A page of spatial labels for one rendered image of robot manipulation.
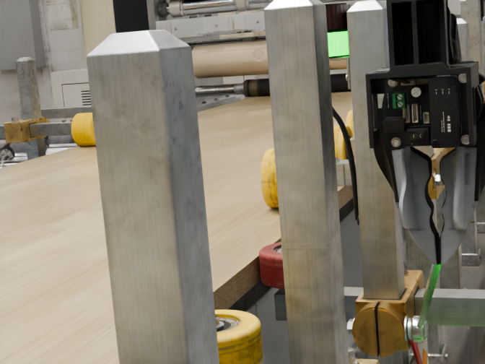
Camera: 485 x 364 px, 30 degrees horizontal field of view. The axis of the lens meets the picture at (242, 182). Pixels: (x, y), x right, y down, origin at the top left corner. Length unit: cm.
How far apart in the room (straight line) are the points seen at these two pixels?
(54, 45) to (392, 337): 1004
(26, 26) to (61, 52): 49
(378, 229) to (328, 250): 25
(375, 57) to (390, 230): 17
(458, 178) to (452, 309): 29
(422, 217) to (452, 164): 5
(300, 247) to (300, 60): 13
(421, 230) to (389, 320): 20
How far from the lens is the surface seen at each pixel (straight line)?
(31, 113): 232
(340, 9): 87
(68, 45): 1072
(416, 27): 62
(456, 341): 128
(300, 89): 62
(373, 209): 88
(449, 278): 141
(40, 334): 79
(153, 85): 38
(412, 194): 69
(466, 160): 69
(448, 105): 62
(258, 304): 116
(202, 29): 340
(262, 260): 96
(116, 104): 39
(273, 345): 123
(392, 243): 88
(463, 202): 69
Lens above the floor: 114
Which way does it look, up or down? 9 degrees down
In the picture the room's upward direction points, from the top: 5 degrees counter-clockwise
